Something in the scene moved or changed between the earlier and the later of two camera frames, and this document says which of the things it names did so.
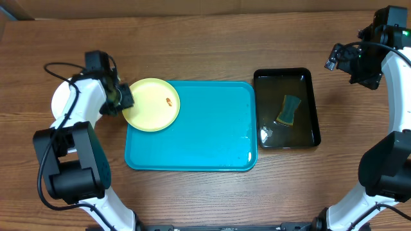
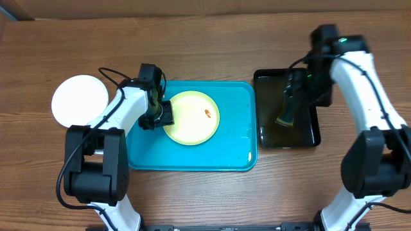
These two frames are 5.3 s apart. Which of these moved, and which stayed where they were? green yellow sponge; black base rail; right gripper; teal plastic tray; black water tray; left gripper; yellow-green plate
Moved: right gripper; left gripper; yellow-green plate
Stayed: black base rail; green yellow sponge; black water tray; teal plastic tray
